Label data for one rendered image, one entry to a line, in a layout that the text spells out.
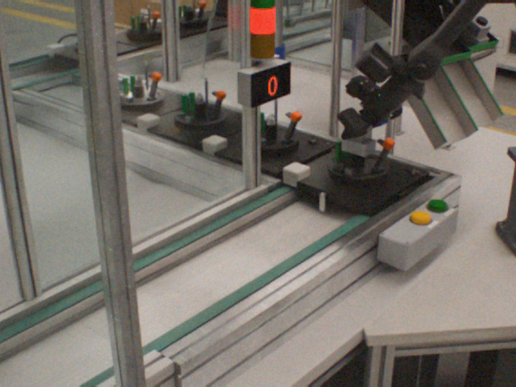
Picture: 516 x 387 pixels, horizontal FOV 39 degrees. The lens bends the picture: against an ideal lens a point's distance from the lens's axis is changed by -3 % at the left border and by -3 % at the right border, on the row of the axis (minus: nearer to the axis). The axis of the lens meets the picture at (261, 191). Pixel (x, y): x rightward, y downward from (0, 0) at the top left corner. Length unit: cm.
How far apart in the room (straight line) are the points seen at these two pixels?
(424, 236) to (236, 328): 47
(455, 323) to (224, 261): 45
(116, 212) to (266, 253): 65
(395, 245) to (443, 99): 57
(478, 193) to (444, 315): 56
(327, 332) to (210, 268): 26
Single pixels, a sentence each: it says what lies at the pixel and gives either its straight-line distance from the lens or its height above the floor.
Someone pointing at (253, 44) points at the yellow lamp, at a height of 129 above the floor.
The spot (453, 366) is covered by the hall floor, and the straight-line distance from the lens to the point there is 272.
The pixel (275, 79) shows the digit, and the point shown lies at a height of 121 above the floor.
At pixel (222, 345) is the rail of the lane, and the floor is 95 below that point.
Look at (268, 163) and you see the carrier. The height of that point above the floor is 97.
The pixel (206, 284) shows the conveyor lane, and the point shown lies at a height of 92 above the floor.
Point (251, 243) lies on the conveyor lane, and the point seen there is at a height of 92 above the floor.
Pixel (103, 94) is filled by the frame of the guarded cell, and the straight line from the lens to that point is 82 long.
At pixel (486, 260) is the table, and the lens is 164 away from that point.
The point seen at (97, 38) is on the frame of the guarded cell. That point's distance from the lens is 81.
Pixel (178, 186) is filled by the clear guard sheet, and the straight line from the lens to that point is 148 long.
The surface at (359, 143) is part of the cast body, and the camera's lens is 165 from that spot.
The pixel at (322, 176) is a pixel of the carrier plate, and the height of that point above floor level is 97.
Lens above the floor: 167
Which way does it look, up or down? 26 degrees down
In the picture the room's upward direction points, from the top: straight up
